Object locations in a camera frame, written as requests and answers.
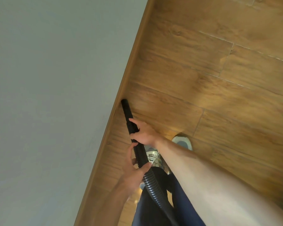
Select person's right hand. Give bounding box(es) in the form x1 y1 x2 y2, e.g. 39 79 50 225
128 118 162 148

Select person's left hand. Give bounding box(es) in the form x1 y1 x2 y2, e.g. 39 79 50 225
119 142 153 194

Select black corrugated vacuum hose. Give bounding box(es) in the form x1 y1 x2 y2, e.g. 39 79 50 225
120 99 180 226

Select person's right forearm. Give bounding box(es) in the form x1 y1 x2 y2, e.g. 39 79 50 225
154 136 283 226

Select person's left forearm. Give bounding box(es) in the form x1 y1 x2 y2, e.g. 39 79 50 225
81 183 135 226

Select person's left grey shoe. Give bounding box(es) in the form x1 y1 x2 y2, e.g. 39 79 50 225
144 144 171 176

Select person's grey shoe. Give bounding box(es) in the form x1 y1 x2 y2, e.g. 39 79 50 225
144 144 171 176
171 133 193 151

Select person's right grey shoe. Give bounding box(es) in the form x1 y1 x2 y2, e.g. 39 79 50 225
171 133 193 151

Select person's dark trousers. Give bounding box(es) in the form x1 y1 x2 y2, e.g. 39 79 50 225
131 167 207 226

